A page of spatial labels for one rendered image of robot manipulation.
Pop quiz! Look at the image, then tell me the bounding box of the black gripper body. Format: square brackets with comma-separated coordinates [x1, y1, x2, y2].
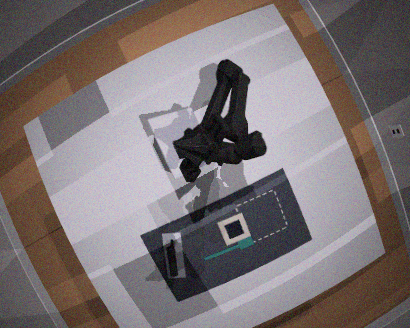
[179, 114, 232, 183]

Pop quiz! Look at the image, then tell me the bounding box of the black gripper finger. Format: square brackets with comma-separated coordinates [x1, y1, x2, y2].
[176, 130, 211, 154]
[173, 145, 201, 167]

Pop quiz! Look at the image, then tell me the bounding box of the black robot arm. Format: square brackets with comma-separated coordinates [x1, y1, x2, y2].
[172, 59, 266, 165]

